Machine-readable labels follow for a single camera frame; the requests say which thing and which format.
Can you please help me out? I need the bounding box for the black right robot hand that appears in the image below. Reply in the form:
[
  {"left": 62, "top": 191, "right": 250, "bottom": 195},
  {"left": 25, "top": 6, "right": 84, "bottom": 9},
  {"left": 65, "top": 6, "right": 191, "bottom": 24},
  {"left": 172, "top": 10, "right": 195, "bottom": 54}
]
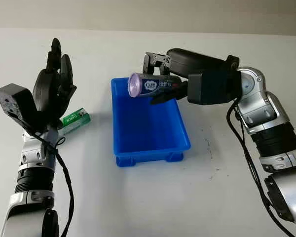
[{"left": 142, "top": 48, "right": 240, "bottom": 105}]

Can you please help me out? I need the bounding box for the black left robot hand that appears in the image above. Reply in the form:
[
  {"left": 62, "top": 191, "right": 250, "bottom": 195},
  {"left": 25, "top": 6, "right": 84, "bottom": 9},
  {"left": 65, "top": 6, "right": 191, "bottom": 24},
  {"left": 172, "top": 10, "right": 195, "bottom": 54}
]
[{"left": 32, "top": 38, "right": 77, "bottom": 128}]

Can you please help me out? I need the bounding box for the green toothpaste box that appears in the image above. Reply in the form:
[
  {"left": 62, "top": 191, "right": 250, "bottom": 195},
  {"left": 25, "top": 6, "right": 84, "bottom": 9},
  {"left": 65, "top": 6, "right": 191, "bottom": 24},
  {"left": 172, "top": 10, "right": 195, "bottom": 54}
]
[{"left": 58, "top": 107, "right": 91, "bottom": 135}]

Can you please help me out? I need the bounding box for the blue plastic tray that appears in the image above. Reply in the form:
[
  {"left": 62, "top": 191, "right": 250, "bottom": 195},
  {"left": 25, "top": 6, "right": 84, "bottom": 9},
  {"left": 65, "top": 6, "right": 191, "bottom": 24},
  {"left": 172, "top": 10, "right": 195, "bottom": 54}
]
[{"left": 110, "top": 77, "right": 191, "bottom": 168}]

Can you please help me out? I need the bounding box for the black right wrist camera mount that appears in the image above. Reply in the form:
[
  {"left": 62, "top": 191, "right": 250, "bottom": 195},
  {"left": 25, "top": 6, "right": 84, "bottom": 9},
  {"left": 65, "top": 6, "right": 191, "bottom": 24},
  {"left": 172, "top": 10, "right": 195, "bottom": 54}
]
[{"left": 186, "top": 71, "right": 240, "bottom": 105}]

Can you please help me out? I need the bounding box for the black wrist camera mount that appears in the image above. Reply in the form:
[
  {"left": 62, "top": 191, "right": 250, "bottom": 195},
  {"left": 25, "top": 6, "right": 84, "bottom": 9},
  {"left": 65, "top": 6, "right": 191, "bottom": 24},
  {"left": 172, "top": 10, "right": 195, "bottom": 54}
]
[
  {"left": 186, "top": 71, "right": 240, "bottom": 105},
  {"left": 0, "top": 83, "right": 51, "bottom": 135}
]

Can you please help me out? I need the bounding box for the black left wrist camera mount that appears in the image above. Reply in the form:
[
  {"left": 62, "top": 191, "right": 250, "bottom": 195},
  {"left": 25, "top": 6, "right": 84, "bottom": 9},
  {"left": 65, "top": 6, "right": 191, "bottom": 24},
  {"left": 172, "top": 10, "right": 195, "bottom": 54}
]
[{"left": 0, "top": 83, "right": 51, "bottom": 135}]

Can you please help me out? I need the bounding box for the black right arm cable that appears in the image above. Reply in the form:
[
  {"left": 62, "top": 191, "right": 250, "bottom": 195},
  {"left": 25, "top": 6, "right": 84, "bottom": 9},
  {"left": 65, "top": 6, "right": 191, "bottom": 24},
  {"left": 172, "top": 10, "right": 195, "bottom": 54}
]
[{"left": 226, "top": 98, "right": 296, "bottom": 237}]

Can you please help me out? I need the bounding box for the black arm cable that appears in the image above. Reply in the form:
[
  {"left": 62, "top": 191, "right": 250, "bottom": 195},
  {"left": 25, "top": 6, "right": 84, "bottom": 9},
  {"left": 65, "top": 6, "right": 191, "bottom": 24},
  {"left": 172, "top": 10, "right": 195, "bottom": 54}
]
[
  {"left": 31, "top": 128, "right": 74, "bottom": 237},
  {"left": 226, "top": 98, "right": 296, "bottom": 237}
]

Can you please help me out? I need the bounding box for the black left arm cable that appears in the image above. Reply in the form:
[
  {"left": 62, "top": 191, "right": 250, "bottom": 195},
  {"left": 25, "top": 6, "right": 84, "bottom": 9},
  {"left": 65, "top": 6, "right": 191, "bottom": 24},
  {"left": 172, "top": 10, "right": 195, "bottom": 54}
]
[{"left": 31, "top": 128, "right": 74, "bottom": 237}]

